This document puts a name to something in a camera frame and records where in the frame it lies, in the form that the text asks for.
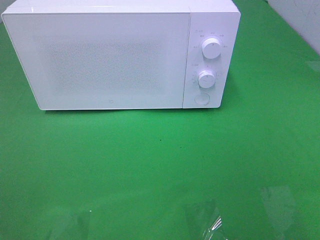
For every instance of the white wall panel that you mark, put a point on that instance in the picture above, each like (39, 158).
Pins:
(303, 16)

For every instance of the white round knob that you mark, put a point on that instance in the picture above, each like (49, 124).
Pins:
(206, 79)
(211, 47)

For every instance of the white microwave door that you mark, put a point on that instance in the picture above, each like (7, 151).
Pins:
(96, 61)

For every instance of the green table cover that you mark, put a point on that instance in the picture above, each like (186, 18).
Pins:
(249, 170)

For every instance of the white microwave oven body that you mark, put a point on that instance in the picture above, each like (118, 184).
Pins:
(219, 18)

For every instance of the round white door button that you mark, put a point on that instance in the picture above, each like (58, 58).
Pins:
(202, 99)

